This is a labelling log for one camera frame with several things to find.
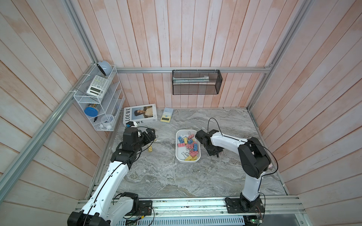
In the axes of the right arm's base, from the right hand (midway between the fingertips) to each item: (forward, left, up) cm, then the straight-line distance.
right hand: (217, 149), depth 93 cm
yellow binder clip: (0, +46, -1) cm, 46 cm away
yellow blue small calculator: (+31, +37, -1) cm, 49 cm away
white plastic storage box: (+2, +20, -1) cm, 20 cm away
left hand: (-1, +43, +18) cm, 46 cm away
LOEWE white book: (+29, +59, +2) cm, 65 cm away
